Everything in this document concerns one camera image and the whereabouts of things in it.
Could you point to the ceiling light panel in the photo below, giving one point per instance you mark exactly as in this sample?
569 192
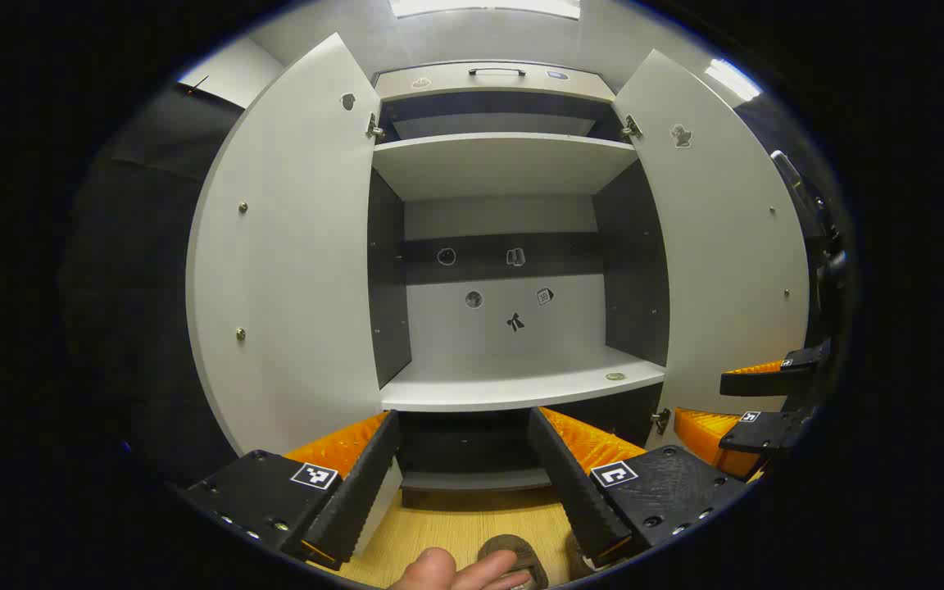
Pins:
732 79
480 6

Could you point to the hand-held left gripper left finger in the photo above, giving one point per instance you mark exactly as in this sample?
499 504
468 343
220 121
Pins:
357 492

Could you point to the grey cabinet door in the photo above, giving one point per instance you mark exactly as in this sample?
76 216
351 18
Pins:
726 246
292 246

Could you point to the grey shoe cabinet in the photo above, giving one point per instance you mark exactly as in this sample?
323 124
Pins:
505 373

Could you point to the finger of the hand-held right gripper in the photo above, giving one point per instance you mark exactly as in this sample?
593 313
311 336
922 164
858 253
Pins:
767 430
767 383

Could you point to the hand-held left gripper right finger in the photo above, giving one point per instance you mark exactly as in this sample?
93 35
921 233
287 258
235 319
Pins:
574 492

